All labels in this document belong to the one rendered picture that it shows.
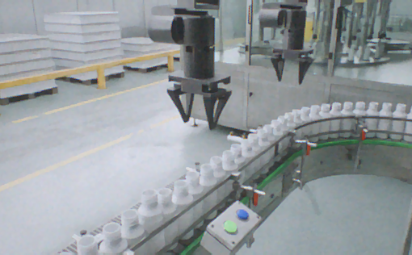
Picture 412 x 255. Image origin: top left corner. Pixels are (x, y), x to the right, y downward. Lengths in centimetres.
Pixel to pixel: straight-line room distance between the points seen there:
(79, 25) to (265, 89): 423
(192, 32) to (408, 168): 146
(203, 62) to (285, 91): 324
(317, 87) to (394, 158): 196
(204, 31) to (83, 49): 661
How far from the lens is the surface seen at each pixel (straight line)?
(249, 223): 91
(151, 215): 86
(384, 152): 186
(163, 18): 67
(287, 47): 103
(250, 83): 401
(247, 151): 121
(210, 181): 103
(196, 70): 63
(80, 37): 719
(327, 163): 176
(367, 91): 360
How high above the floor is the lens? 163
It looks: 20 degrees down
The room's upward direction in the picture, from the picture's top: straight up
